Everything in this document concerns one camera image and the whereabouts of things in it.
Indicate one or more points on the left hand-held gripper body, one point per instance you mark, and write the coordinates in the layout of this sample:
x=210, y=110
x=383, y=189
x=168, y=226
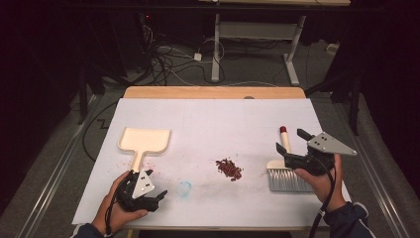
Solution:
x=142, y=186

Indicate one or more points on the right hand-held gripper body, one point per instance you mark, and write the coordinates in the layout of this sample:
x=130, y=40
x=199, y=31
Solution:
x=325, y=143

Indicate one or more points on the cream brush with grey bristles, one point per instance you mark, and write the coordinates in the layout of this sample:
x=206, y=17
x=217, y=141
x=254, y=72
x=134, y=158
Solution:
x=284, y=180

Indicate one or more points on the cream plastic dustpan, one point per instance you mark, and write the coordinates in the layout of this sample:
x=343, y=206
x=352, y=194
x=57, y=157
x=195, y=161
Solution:
x=145, y=139

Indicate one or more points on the person's left hand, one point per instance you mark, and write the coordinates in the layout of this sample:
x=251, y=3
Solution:
x=110, y=214

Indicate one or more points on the person's right hand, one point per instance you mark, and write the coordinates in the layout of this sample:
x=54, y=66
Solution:
x=325, y=190

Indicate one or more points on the pile of red beans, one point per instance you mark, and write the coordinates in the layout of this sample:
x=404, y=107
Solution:
x=229, y=169

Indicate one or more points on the small beige box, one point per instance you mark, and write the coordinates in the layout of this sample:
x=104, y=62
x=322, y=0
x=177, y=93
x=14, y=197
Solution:
x=332, y=48

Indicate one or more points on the white power adapter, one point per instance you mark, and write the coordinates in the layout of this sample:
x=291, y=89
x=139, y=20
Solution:
x=197, y=57

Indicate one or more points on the metal floor rail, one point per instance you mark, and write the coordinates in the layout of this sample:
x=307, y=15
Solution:
x=56, y=172
x=373, y=178

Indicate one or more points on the white table frame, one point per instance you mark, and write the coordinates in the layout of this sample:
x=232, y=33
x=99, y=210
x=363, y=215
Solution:
x=216, y=49

